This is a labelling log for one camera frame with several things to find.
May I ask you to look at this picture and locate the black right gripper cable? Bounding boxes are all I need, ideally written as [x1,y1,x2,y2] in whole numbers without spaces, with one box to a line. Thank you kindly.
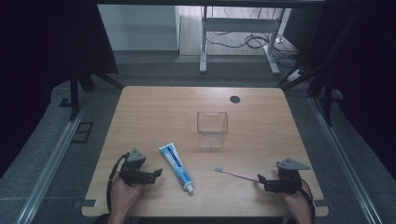
[299,178,317,224]

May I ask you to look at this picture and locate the person's right hand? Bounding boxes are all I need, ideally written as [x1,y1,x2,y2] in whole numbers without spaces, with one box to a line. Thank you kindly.
[281,189,313,218]

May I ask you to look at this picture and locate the white and blue toothpaste tube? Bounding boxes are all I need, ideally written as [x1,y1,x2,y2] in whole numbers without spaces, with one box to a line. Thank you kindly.
[158,142,195,194]

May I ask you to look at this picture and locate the pink toothbrush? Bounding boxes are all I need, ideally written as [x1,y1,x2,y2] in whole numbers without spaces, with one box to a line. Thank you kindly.
[214,165,262,185]

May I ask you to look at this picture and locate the clear plastic container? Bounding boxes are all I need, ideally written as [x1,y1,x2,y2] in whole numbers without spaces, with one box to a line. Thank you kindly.
[196,111,230,149]

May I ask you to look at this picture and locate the person's left hand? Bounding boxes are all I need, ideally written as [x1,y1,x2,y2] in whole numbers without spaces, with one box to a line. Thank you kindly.
[109,173,145,217]

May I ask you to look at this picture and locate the black floor cables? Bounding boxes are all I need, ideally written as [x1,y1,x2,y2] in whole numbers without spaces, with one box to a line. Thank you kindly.
[205,7,301,68]

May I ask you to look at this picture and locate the metal floor rail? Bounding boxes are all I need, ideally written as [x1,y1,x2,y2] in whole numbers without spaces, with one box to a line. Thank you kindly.
[308,96,375,224]
[14,98,90,224]

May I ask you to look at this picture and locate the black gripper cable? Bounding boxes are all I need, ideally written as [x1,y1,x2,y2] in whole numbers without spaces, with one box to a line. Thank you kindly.
[299,178,317,224]
[106,151,131,213]

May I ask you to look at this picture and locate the white power strip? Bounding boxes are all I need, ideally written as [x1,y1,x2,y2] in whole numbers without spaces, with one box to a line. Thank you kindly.
[287,69,304,83]

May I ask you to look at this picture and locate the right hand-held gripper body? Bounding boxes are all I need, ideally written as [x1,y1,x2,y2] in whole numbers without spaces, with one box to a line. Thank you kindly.
[270,157,311,196]

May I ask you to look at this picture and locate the black metal stand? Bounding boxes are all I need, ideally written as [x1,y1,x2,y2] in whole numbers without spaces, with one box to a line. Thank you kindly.
[276,12,359,127]
[58,70,125,122]

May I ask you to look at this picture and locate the white desk frame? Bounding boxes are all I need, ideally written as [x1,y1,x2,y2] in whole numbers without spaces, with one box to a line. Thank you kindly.
[199,6,286,76]

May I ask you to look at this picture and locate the white cabinet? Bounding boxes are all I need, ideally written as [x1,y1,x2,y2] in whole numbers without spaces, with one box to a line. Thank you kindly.
[97,4,181,52]

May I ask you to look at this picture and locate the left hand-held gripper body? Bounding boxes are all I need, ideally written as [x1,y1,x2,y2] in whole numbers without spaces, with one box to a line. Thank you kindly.
[119,147,151,188]

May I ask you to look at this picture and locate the dark curtain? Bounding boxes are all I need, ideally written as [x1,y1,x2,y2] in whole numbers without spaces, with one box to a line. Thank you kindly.
[281,6,396,180]
[0,0,120,178]

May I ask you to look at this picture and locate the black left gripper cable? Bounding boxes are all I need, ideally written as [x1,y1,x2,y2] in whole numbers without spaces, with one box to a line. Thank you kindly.
[106,151,131,213]

